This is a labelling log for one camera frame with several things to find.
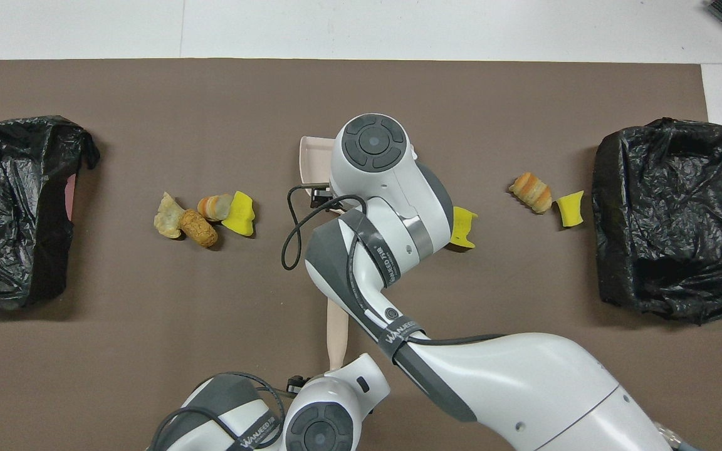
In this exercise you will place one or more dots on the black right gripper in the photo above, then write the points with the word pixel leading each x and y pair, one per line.
pixel 320 195

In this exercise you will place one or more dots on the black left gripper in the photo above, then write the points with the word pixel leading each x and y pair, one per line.
pixel 296 383

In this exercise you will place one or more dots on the beige plastic dustpan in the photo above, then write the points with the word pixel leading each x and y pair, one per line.
pixel 316 156

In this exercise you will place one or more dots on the beige brush black bristles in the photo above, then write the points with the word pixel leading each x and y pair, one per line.
pixel 338 332

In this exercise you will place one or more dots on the large yellow sponge piece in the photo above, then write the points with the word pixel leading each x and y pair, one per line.
pixel 240 213

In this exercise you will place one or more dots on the sliced bread roll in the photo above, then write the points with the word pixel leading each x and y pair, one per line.
pixel 214 207

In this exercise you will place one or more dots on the brown oval bread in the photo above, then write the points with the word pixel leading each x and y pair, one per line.
pixel 198 228

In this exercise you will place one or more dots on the notched yellow sponge piece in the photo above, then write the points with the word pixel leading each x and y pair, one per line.
pixel 463 227

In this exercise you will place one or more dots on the pale torn bread chunk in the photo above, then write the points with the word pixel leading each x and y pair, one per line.
pixel 167 216

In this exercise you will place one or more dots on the striped croissant bread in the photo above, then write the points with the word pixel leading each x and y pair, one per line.
pixel 531 191

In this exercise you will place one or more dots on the small yellow sponge piece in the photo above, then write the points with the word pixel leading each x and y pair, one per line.
pixel 570 210

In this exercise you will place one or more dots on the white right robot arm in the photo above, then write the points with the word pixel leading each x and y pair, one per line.
pixel 524 388

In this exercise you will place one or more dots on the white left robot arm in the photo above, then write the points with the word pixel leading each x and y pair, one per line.
pixel 323 426

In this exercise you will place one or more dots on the black bag lined pink bin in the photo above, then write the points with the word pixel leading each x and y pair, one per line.
pixel 4 207

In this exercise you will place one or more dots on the brown table mat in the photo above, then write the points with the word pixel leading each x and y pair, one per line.
pixel 148 113

